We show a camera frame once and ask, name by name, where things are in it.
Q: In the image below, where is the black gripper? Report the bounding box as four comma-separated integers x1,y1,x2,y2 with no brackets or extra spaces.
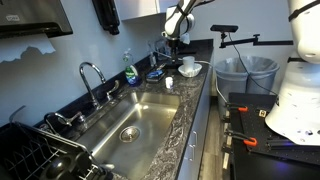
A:
167,37,182,64

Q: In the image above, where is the small white jar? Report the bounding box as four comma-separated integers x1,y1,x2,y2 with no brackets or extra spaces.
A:
165,76,175,90

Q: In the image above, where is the clear dish soap bottle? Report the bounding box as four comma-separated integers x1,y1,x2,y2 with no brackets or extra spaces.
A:
122,48,141,87

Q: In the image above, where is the gray trash can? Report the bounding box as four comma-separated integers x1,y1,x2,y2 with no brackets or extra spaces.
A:
214,57,250,118
246,55,281,96

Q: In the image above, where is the gray trash bin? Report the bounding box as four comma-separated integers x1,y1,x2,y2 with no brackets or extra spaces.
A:
227,32,278,97

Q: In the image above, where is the white base cabinet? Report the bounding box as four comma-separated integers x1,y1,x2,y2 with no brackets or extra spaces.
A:
176,66,214,180

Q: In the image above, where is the stainless steel sink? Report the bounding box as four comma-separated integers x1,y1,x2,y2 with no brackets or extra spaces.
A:
75,91,181,180

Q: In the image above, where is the sink drain strainer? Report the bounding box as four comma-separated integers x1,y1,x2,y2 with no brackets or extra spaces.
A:
118,125,142,144

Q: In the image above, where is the tall chrome faucet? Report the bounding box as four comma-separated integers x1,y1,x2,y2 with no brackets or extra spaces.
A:
78,61,108,110

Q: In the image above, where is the small chrome side faucet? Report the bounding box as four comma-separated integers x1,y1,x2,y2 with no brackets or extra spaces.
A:
44,111,86,129

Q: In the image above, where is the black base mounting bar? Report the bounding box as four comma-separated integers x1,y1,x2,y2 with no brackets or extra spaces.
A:
265,138,320,152

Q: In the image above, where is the paper towel dispenser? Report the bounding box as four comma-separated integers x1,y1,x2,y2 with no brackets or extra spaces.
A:
0,0,74,39

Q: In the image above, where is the white paper towel sheet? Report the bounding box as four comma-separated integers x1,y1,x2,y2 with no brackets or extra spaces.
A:
0,33,57,64

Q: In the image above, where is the black round utensil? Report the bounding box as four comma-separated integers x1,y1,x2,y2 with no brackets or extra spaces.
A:
39,152,93,180

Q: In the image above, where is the black dish rack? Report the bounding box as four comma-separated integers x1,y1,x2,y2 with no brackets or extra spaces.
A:
0,121,113,180

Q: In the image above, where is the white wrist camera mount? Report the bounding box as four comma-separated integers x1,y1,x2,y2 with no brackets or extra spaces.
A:
179,31,192,46

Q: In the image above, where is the white cable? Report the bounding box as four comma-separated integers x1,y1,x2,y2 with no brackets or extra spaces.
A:
154,49,231,106

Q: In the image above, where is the black camera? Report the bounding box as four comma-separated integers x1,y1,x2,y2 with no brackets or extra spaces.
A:
210,24,239,33

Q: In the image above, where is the white wall cabinet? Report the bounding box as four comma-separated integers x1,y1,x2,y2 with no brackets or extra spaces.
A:
114,0,181,21

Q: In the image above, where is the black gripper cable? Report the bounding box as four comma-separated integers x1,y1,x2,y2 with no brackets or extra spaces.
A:
193,0,216,8

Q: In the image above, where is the chrome faucet lever handle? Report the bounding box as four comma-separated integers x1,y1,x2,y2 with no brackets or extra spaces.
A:
106,79,120,102

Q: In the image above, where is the black wall soap dispenser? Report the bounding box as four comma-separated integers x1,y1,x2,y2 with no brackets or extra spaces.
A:
91,0,121,36

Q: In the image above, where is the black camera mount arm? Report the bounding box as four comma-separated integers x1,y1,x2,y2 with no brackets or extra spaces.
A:
219,32,294,49

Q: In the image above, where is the black clamp with orange handle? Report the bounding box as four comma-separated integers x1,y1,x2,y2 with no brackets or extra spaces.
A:
224,103,249,123
223,129,258,154

